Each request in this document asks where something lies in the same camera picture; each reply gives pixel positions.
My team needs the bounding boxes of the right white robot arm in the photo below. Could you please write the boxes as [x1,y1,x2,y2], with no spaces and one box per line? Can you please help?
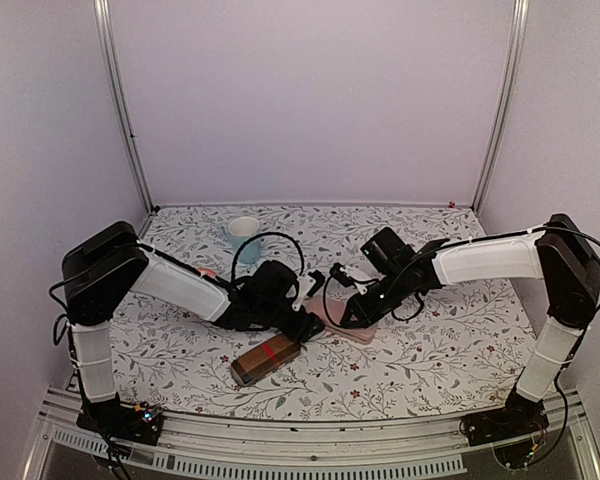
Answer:
[333,214,600,436]

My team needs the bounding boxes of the brown plaid glasses case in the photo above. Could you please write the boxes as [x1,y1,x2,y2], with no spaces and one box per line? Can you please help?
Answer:
[230,334,301,387]

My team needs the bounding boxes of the front aluminium rail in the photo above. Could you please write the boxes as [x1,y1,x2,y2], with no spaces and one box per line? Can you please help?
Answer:
[23,389,600,479]

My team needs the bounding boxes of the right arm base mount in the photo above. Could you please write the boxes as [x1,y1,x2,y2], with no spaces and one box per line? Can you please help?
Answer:
[459,390,549,446]

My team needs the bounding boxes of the pink glasses case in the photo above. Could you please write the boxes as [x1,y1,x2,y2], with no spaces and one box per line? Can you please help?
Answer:
[304,295,378,345]

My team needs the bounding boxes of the light blue mug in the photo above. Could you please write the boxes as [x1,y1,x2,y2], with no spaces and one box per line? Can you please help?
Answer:
[221,216,263,265]

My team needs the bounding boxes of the red patterned bowl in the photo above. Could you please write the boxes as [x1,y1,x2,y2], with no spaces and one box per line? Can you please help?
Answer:
[196,268,217,277]

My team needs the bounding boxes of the right black cable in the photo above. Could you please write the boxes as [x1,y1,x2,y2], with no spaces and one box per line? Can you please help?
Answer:
[322,274,431,324]

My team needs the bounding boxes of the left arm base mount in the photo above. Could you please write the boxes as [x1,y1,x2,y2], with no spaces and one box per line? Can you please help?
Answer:
[76,392,164,446]

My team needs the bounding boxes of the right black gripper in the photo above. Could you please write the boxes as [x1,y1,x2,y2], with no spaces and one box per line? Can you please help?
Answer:
[341,268,410,328]

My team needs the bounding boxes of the black cable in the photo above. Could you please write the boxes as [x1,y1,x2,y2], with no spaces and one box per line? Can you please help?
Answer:
[229,232,306,286]
[322,274,431,324]

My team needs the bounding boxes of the left black cable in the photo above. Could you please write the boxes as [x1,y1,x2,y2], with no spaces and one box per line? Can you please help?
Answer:
[229,232,306,286]

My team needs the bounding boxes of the aluminium frame post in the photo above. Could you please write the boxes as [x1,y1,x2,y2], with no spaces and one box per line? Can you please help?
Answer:
[93,0,155,214]
[471,0,530,216]

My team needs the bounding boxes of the left aluminium frame post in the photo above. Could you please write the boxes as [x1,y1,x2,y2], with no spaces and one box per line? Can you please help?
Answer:
[93,0,155,214]

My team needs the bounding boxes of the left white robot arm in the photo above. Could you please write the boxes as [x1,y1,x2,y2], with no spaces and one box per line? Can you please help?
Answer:
[49,221,324,434]

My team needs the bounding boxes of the right aluminium frame post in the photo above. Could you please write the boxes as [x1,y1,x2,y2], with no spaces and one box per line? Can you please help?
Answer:
[471,0,530,216]

